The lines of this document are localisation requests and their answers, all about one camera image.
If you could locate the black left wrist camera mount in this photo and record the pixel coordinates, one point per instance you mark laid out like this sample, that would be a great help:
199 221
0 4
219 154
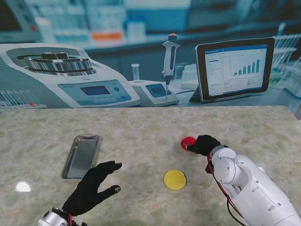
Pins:
82 224

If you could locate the rectangular stainless steel tray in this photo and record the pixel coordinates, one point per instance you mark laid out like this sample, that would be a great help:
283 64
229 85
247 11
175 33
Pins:
80 155

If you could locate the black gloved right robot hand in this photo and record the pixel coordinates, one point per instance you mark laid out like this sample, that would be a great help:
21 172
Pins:
204 144

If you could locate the yellow-topped clear culture dish lid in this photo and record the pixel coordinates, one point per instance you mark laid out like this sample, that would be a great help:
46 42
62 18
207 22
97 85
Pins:
175 180

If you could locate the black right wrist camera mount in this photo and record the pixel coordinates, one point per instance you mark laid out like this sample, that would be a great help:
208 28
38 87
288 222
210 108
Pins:
209 168

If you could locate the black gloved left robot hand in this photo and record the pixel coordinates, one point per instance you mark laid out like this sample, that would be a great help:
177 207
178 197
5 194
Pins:
91 186

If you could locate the red round filter paper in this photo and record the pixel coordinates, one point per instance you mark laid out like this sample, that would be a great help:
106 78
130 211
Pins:
187 142

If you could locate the printed laboratory scene backdrop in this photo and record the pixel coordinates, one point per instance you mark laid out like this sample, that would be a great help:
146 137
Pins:
150 70

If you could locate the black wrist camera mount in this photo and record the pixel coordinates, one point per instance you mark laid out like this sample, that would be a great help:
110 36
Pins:
209 168
82 224

